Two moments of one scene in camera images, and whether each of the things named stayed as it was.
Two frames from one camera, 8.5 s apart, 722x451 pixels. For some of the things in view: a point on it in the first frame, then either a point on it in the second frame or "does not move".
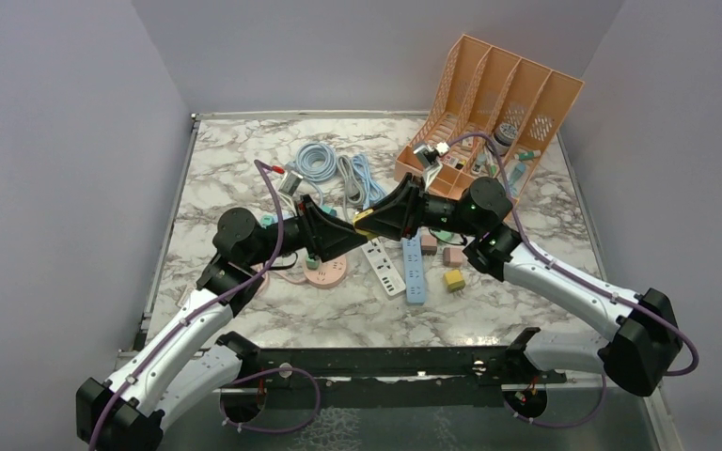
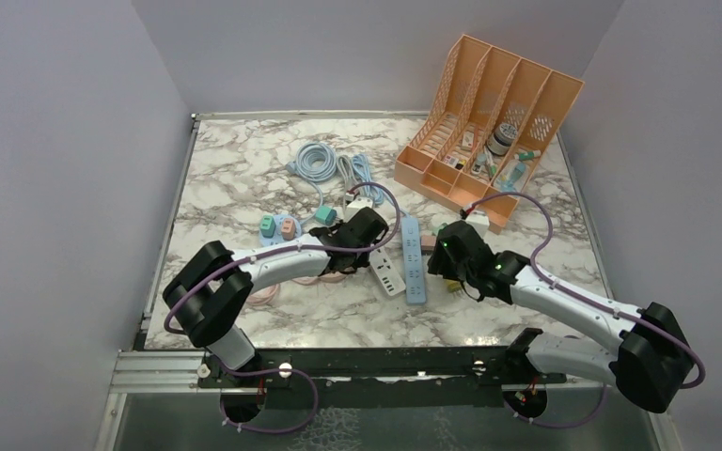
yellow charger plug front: [454, 280] does not move
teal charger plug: [329, 209] does not move
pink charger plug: [429, 244] does not move
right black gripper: [400, 215] → [439, 263]
